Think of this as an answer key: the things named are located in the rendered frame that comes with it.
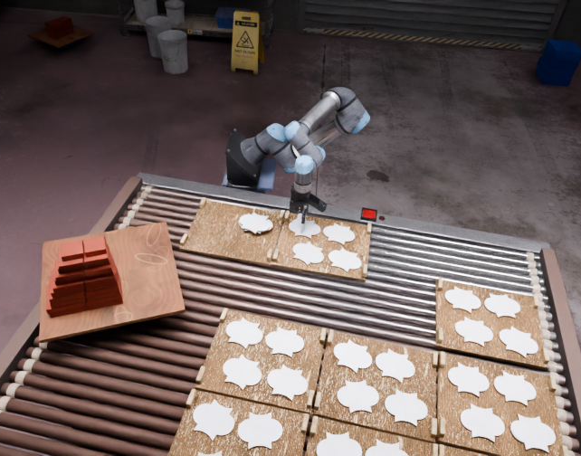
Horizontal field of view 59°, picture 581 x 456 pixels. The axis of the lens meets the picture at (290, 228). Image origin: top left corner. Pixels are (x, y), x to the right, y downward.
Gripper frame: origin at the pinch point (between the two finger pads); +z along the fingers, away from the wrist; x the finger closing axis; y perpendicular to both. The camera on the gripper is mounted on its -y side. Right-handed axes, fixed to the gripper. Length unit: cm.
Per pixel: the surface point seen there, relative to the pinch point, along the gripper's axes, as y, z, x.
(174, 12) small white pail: 215, 63, -408
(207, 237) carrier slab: 42.3, 2.5, 15.6
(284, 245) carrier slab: 7.3, 3.3, 13.0
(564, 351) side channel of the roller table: -107, 5, 47
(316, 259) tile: -8.0, 2.8, 19.1
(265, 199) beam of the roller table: 22.9, 4.9, -19.4
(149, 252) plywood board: 59, -8, 40
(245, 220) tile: 27.3, -0.5, 4.0
